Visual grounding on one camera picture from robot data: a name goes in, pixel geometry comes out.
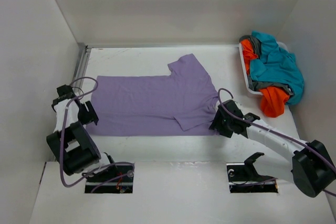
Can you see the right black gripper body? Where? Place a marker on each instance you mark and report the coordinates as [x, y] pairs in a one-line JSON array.
[[222, 125]]

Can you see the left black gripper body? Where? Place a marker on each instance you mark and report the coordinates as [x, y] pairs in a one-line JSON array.
[[86, 117]]

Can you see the purple t shirt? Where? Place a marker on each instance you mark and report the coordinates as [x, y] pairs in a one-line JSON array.
[[181, 104]]

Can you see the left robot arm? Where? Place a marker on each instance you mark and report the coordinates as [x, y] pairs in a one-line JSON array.
[[80, 153]]

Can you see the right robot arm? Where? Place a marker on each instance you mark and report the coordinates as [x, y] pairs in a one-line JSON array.
[[309, 166]]

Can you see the grey t shirt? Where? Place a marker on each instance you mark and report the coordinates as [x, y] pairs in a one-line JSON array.
[[252, 50]]

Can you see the orange t shirt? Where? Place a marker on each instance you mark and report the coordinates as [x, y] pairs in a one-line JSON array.
[[273, 100]]

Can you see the teal t shirt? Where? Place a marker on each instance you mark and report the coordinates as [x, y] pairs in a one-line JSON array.
[[276, 64]]

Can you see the white plastic bin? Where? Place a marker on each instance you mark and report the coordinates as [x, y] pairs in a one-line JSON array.
[[250, 92]]

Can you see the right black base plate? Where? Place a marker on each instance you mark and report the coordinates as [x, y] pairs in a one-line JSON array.
[[242, 179]]

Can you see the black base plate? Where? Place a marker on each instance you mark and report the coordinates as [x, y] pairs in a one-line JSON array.
[[113, 180], [242, 179]]

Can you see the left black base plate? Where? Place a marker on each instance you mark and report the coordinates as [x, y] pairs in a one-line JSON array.
[[113, 180]]

